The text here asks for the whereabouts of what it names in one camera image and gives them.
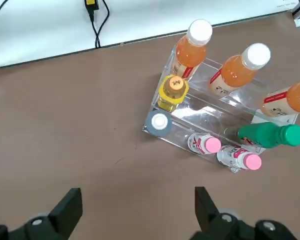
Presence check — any orange juice bottle white cap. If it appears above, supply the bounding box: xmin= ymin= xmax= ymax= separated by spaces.
xmin=172 ymin=19 xmax=213 ymax=81
xmin=259 ymin=80 xmax=300 ymax=118
xmin=207 ymin=42 xmax=271 ymax=99

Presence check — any pink cap white bottle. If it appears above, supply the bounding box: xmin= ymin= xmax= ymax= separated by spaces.
xmin=187 ymin=132 xmax=222 ymax=155
xmin=216 ymin=144 xmax=263 ymax=171

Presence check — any water bottle white cap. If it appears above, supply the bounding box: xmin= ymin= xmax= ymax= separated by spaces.
xmin=144 ymin=111 xmax=173 ymax=137

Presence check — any green bottle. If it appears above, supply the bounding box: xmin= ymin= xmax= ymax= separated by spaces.
xmin=237 ymin=122 xmax=300 ymax=149

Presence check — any black adapter cable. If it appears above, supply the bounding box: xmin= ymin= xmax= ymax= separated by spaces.
xmin=88 ymin=0 xmax=111 ymax=49

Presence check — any clear acrylic drinks tray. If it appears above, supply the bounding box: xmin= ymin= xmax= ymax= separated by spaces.
xmin=142 ymin=47 xmax=300 ymax=174

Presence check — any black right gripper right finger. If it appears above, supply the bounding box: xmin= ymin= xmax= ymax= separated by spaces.
xmin=189 ymin=186 xmax=298 ymax=240

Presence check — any black adapter yellow label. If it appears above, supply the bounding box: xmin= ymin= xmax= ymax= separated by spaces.
xmin=84 ymin=0 xmax=100 ymax=12

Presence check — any yellow drink bottle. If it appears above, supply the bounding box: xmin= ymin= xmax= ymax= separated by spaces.
xmin=156 ymin=74 xmax=190 ymax=113

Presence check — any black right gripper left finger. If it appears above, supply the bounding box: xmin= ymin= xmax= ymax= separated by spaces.
xmin=0 ymin=187 xmax=83 ymax=240

